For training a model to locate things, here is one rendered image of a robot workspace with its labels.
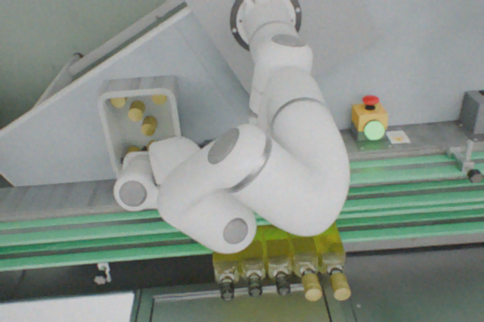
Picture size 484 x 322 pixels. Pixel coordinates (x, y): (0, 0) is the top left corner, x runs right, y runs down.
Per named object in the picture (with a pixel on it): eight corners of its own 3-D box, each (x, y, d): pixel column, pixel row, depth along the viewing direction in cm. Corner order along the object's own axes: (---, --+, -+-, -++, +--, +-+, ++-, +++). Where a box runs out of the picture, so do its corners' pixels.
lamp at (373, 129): (362, 137, 119) (366, 143, 116) (364, 120, 117) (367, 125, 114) (381, 135, 119) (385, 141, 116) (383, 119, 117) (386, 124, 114)
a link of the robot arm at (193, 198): (268, 157, 79) (198, 102, 73) (344, 190, 60) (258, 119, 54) (209, 241, 78) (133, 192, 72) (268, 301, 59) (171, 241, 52)
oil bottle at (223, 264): (214, 227, 124) (215, 289, 106) (212, 209, 121) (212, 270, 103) (237, 225, 124) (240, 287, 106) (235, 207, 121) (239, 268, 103)
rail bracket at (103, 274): (107, 258, 129) (96, 297, 117) (101, 239, 125) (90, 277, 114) (122, 258, 129) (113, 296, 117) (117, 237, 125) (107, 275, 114)
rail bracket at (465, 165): (441, 153, 116) (466, 184, 105) (445, 125, 112) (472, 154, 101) (457, 151, 116) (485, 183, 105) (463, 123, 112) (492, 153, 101)
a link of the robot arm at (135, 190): (190, 163, 87) (201, 212, 90) (193, 148, 97) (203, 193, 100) (107, 179, 88) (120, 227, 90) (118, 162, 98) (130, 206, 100)
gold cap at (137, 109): (128, 100, 117) (126, 108, 113) (144, 99, 117) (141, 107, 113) (131, 114, 119) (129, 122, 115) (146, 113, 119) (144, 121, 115)
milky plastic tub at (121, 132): (120, 160, 127) (115, 179, 120) (102, 79, 116) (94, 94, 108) (187, 155, 128) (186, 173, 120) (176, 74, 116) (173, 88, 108)
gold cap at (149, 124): (141, 116, 119) (139, 124, 116) (156, 115, 119) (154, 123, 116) (143, 128, 121) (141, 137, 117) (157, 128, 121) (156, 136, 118)
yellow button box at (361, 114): (349, 128, 126) (357, 141, 120) (352, 100, 122) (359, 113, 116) (377, 125, 126) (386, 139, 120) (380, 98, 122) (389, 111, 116)
